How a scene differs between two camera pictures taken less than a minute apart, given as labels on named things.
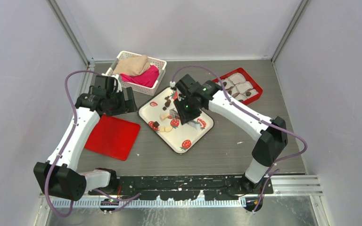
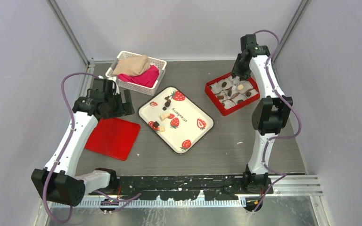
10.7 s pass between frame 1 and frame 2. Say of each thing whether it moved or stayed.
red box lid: stayed
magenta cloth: stayed
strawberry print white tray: stayed
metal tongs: moved
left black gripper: stayed
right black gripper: moved
